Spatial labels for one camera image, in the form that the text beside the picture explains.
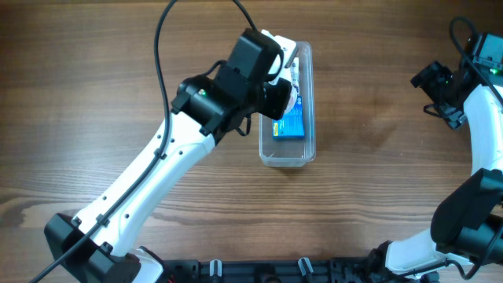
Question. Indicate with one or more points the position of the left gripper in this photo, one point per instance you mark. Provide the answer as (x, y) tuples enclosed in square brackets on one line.
[(284, 99)]

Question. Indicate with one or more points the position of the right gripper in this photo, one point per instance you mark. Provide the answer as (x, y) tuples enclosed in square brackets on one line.
[(432, 79)]

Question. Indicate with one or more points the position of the white glue bottle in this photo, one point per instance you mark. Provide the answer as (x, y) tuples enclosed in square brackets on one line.
[(292, 100)]

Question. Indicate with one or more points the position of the blue lozenge box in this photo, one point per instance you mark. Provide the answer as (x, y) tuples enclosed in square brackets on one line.
[(291, 125)]

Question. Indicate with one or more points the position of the Hansaplast plaster box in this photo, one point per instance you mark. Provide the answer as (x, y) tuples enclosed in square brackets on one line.
[(294, 69)]

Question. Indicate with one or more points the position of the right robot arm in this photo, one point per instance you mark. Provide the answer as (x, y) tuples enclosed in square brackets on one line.
[(464, 232)]

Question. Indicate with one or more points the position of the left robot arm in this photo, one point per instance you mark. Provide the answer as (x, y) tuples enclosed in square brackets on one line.
[(97, 244)]

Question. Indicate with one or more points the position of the clear plastic container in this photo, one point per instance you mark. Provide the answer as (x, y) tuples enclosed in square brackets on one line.
[(293, 152)]

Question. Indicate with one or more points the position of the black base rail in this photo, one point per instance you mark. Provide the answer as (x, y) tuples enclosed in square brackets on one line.
[(335, 270)]

